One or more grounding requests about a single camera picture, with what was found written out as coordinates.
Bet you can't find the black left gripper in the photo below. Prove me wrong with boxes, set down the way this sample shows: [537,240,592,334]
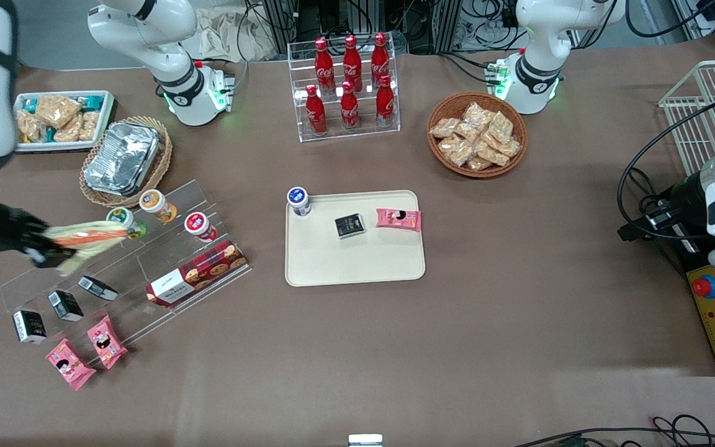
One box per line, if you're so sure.
[617,173,709,243]

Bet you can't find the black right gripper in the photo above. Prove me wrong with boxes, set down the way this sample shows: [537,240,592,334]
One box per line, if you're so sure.
[0,207,77,269]

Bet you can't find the triangle sandwich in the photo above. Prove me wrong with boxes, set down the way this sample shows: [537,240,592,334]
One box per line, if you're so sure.
[43,220,132,276]

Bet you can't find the beige plastic tray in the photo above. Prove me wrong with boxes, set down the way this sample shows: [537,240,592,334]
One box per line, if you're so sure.
[284,189,426,288]

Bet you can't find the small black snack box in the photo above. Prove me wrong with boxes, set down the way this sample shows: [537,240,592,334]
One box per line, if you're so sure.
[48,290,85,323]
[78,276,120,303]
[12,310,48,345]
[335,213,367,240]

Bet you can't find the green lid cup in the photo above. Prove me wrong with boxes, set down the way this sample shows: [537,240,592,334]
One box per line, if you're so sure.
[106,207,148,242]

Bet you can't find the clear acrylic tiered shelf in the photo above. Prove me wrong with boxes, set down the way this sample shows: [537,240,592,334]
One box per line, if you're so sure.
[0,179,253,367]

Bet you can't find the stack of foil trays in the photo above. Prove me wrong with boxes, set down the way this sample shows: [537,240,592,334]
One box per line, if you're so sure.
[83,121,163,198]

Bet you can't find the pink snack packet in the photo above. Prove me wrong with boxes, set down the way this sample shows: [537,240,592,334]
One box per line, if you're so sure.
[375,207,423,233]
[45,338,97,392]
[87,315,129,371]

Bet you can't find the orange lid cup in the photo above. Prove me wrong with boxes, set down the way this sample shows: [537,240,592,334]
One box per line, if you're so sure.
[138,189,178,224]

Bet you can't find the white rectangular plastic bin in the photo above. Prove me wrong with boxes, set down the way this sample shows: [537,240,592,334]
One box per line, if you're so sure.
[12,91,117,155]

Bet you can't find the oval light wicker basket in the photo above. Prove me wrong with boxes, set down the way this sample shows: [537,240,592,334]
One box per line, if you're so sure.
[79,115,174,209]

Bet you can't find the red lid cup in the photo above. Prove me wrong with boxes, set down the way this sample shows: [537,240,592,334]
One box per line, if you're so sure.
[184,212,219,243]

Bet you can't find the red plaid cookie box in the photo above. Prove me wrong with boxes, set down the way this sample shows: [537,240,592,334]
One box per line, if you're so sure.
[145,240,249,309]

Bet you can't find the round brown wicker basket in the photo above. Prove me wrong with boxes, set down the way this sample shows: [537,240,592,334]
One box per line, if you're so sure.
[426,92,529,180]

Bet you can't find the blue lid yogurt cup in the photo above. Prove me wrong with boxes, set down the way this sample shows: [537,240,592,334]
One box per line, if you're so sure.
[287,187,313,218]

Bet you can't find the crumpled white cloth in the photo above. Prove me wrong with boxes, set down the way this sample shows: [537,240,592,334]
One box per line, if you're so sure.
[191,5,274,63]

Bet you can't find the red cola bottle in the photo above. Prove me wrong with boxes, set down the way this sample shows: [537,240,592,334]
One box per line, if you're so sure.
[305,84,328,135]
[342,35,363,93]
[371,32,391,88]
[375,75,396,129]
[340,81,361,132]
[314,37,336,96]

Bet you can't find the clear acrylic bottle rack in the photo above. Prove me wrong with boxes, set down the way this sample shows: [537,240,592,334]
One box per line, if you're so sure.
[287,34,401,144]

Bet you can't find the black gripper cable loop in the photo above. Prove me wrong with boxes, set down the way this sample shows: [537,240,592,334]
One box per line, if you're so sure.
[617,98,715,244]

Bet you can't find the white wire basket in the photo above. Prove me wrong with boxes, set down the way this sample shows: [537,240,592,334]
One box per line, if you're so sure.
[658,60,715,178]

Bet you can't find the aluminium frame profile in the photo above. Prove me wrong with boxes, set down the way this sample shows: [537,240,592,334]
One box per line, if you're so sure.
[670,0,715,58]

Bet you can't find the black cable at table edge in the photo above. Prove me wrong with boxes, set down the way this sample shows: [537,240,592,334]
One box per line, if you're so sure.
[511,414,715,447]

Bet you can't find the black arm base cable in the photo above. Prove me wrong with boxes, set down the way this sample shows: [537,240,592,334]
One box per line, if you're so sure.
[436,51,498,85]

